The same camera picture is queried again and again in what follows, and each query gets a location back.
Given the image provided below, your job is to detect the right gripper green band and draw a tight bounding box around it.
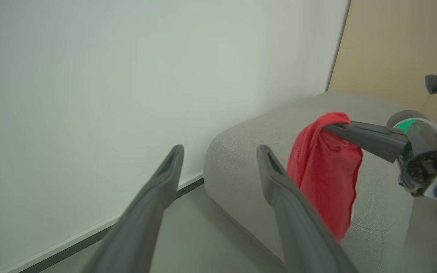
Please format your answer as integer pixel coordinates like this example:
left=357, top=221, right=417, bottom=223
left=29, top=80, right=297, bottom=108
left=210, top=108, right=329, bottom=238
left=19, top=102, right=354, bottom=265
left=322, top=110, right=437, bottom=206

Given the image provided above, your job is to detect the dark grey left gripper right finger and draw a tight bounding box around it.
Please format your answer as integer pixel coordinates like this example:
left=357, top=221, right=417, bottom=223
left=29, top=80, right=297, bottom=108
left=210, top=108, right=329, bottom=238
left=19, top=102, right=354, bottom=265
left=256, top=144, right=358, bottom=273

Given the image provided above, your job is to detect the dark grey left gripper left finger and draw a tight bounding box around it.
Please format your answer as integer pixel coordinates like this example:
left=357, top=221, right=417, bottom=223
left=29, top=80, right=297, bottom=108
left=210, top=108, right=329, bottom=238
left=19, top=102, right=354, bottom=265
left=82, top=144, right=184, bottom=273

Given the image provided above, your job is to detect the red clothing item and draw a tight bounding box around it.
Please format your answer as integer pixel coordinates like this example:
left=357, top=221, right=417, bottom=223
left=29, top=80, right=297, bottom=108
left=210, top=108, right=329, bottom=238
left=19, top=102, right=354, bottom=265
left=287, top=112, right=363, bottom=242

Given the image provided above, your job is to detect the grey fabric sofa seat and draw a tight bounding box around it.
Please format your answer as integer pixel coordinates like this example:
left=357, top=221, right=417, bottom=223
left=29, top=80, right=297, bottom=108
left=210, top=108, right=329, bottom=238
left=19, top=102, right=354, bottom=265
left=204, top=91, right=437, bottom=273

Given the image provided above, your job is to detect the beige wooden panel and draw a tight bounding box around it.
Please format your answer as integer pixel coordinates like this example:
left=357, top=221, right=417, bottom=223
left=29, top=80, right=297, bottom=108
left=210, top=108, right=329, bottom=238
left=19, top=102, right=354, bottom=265
left=327, top=0, right=437, bottom=121

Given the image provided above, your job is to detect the white wall baseboard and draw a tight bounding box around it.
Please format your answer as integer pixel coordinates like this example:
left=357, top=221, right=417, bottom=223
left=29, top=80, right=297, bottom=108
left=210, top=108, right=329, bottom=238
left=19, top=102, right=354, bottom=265
left=0, top=174, right=205, bottom=273

